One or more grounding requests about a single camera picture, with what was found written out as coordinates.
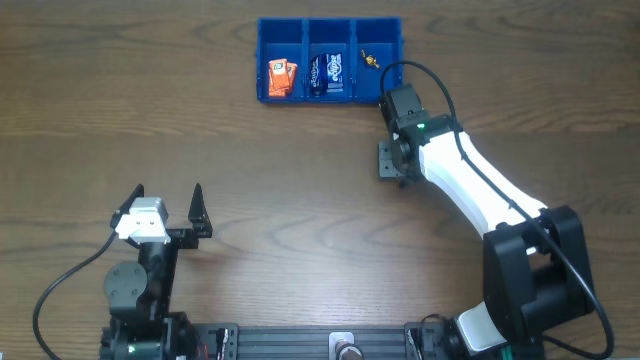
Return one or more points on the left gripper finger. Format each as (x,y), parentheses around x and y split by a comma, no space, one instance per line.
(200,215)
(131,196)

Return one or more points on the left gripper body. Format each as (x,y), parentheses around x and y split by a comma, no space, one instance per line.
(182,238)

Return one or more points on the orange candy box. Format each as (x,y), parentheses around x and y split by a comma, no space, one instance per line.
(292,72)
(278,75)

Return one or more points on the blue candy pack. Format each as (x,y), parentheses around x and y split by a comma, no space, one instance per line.
(318,75)
(335,70)

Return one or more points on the gold candy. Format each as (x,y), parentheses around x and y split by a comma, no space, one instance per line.
(370,59)

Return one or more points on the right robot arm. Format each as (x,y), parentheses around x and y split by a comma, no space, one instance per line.
(465,180)

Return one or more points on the blue tray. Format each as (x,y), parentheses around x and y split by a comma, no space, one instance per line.
(280,40)

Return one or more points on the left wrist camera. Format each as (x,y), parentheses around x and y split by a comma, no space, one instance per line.
(145,220)

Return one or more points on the mounting rail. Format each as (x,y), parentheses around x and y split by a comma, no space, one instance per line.
(290,345)

